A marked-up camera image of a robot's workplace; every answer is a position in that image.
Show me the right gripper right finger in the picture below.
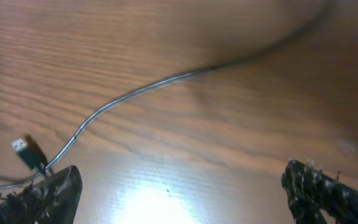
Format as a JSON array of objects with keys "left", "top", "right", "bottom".
[{"left": 281, "top": 159, "right": 358, "bottom": 223}]

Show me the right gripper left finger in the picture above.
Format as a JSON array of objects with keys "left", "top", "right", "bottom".
[{"left": 0, "top": 166, "right": 83, "bottom": 224}]

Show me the black usb cable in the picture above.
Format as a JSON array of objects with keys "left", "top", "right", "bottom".
[{"left": 0, "top": 0, "right": 338, "bottom": 190}]

